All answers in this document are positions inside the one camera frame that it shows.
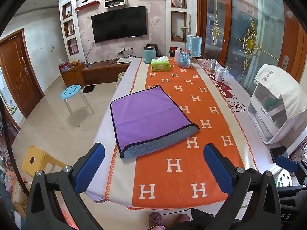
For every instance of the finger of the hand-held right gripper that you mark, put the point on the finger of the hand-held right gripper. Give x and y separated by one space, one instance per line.
286 162

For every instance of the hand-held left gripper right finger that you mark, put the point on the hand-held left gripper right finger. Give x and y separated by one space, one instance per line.
218 170

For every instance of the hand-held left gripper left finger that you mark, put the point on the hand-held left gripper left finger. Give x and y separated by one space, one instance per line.
89 169

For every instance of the purple and grey towel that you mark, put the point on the purple and grey towel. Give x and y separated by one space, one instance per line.
144 117

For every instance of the black smartphone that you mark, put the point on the black smartphone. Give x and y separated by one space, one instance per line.
278 153

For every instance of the white stool with green dots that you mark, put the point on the white stool with green dots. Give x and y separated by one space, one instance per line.
284 178

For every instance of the orange letter-print table blanket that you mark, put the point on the orange letter-print table blanket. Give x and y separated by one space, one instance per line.
178 184

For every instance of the white sterilizer appliance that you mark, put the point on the white sterilizer appliance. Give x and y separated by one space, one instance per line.
262 119

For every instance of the dark cloth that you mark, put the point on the dark cloth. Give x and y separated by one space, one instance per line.
200 218

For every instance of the yellow plastic stool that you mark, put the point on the yellow plastic stool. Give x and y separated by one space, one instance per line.
36 157

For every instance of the pink slipper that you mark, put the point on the pink slipper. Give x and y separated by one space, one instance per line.
183 218
156 219

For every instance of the white cloth cover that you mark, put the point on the white cloth cover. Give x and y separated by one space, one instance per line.
287 88

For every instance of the black floor mat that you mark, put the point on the black floor mat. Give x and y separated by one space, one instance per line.
88 89

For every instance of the blue round stool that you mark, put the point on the blue round stool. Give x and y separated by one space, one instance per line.
71 91

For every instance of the white cartoon-print tablecloth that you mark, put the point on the white cartoon-print tablecloth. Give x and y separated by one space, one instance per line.
231 86

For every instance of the small wooden side cabinet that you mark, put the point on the small wooden side cabinet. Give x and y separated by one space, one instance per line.
72 75

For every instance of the white pill bottle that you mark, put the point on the white pill bottle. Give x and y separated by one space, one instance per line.
219 74

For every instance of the cream round stool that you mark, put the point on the cream round stool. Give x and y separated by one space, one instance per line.
121 77

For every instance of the long wooden television cabinet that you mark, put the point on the long wooden television cabinet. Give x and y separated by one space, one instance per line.
105 73

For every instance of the small clear glass jar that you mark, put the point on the small clear glass jar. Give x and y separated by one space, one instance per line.
227 70

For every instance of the glass jar with amber contents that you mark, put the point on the glass jar with amber contents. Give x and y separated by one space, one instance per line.
213 66

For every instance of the orange fruit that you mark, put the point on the orange fruit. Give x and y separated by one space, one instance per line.
74 63

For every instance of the pink figure ornament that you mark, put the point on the pink figure ornament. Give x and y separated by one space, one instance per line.
205 63

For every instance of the light blue pen holder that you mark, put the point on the light blue pen holder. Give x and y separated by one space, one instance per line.
184 61

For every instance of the white set-top box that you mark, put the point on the white set-top box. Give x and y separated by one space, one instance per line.
126 60

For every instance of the brown wooden door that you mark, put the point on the brown wooden door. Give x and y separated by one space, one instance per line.
16 74

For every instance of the green tissue box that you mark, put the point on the green tissue box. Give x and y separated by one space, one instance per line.
159 64

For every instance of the white plastic bottle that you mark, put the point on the white plastic bottle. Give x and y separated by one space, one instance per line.
178 55

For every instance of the blue water jug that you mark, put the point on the blue water jug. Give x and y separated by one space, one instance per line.
194 46

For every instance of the red-lidded jar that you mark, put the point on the red-lidded jar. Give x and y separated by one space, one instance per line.
173 51

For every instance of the teal electric kettle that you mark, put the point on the teal electric kettle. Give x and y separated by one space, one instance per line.
149 55

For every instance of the glass door with gold ornaments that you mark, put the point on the glass door with gold ornaments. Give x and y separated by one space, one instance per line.
251 28

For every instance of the black flat-screen television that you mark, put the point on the black flat-screen television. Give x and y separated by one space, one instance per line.
120 24

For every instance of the wall poster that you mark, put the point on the wall poster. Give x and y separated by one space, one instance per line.
7 93

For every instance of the white wall power outlet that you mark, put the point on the white wall power outlet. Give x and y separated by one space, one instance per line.
124 50

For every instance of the red wall shelf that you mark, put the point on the red wall shelf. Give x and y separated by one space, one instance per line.
87 5

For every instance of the white box wall shelf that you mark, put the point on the white box wall shelf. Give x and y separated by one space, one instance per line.
115 2

